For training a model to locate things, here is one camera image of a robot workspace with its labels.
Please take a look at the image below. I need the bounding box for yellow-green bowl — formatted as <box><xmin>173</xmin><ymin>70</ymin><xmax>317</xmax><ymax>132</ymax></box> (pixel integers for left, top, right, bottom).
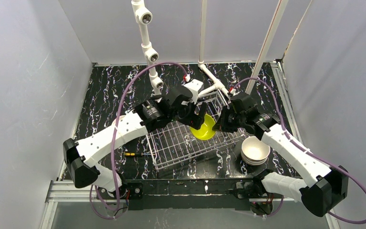
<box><xmin>190</xmin><ymin>114</ymin><xmax>216</xmax><ymax>141</ymax></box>

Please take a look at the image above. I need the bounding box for beige bowl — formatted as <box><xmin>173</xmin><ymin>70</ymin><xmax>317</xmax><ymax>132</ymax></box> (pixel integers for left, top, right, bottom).
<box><xmin>241</xmin><ymin>136</ymin><xmax>270</xmax><ymax>160</ymax></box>

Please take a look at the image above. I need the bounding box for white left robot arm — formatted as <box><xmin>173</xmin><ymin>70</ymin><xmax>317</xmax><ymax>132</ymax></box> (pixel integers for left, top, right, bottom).
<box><xmin>62</xmin><ymin>80</ymin><xmax>207</xmax><ymax>192</ymax></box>

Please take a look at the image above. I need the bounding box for pale grey bowl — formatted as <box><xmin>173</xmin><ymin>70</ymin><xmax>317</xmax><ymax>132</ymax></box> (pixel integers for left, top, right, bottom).
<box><xmin>241</xmin><ymin>153</ymin><xmax>269</xmax><ymax>166</ymax></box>

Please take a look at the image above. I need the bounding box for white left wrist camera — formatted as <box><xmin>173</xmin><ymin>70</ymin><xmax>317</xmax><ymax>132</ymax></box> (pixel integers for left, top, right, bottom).
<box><xmin>183</xmin><ymin>79</ymin><xmax>204</xmax><ymax>104</ymax></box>

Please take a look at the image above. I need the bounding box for white wire dish rack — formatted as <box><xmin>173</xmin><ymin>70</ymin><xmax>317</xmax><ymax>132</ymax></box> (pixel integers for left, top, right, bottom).
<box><xmin>146</xmin><ymin>89</ymin><xmax>248</xmax><ymax>169</ymax></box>

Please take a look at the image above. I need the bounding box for yellow handled screwdriver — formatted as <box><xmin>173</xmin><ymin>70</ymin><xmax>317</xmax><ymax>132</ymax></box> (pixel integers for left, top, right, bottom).
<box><xmin>124</xmin><ymin>152</ymin><xmax>151</xmax><ymax>157</ymax></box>

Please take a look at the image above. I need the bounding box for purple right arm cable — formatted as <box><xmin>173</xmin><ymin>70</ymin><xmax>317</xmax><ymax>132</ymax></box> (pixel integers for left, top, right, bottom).
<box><xmin>233</xmin><ymin>77</ymin><xmax>366</xmax><ymax>225</ymax></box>

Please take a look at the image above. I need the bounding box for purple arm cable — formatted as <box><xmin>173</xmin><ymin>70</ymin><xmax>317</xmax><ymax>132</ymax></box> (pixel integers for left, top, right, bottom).
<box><xmin>89</xmin><ymin>62</ymin><xmax>190</xmax><ymax>220</ymax></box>
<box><xmin>233</xmin><ymin>77</ymin><xmax>366</xmax><ymax>225</ymax></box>

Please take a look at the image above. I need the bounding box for white PVC pipe frame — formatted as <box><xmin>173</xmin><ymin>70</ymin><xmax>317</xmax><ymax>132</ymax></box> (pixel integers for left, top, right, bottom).
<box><xmin>127</xmin><ymin>0</ymin><xmax>290</xmax><ymax>95</ymax></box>

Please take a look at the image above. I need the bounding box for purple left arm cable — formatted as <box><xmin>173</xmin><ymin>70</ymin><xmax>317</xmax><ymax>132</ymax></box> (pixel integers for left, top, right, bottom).
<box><xmin>89</xmin><ymin>62</ymin><xmax>190</xmax><ymax>220</ymax></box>

